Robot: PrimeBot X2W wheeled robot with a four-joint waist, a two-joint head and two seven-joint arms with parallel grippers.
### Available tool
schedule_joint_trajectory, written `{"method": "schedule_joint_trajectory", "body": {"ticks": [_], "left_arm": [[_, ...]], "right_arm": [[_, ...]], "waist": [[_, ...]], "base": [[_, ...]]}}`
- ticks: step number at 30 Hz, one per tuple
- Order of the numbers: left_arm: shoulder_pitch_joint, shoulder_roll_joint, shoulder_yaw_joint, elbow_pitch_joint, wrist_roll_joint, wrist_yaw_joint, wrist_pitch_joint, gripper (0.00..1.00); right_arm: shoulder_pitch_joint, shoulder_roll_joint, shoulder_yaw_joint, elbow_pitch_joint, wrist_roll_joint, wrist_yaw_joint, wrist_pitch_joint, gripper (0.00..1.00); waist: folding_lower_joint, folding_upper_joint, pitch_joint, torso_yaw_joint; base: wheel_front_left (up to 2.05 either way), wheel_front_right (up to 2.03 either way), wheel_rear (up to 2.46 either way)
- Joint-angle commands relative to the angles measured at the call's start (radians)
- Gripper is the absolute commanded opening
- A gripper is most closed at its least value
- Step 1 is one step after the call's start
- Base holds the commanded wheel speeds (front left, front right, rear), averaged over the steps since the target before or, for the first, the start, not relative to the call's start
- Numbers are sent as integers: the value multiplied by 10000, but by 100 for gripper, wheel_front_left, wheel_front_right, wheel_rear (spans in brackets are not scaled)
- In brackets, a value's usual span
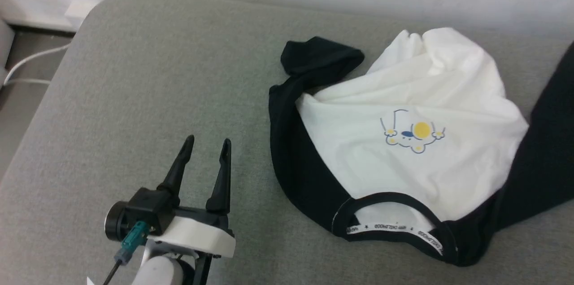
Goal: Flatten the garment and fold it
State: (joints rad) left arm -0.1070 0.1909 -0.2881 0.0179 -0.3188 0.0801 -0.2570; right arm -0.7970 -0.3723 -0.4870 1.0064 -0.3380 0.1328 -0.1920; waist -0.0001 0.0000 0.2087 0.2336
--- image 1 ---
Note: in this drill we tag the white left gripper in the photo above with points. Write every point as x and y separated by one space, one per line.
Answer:
202 235

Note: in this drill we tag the black and white shirt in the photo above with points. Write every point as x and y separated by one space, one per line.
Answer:
403 173

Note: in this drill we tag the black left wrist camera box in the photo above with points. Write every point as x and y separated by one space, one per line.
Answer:
150 209

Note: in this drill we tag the grey textured fabric mat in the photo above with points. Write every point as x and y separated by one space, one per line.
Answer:
134 97

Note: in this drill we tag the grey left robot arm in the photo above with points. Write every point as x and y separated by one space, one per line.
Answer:
161 271

